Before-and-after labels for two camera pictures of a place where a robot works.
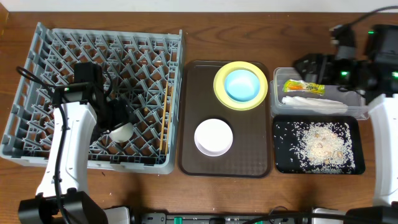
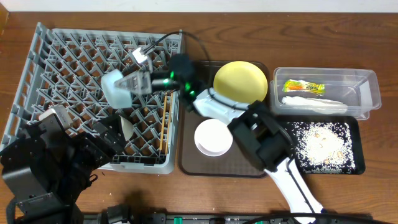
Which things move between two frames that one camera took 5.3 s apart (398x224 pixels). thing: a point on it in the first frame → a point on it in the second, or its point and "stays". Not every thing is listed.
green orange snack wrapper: [290, 85] stays
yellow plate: [219, 89] stays
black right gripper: [320, 62] → [144, 80]
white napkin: [316, 106] stays
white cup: [122, 134] stays
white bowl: [213, 137] stays
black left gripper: [115, 115] → [104, 134]
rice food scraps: [317, 147] stays
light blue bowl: [242, 85] → [117, 97]
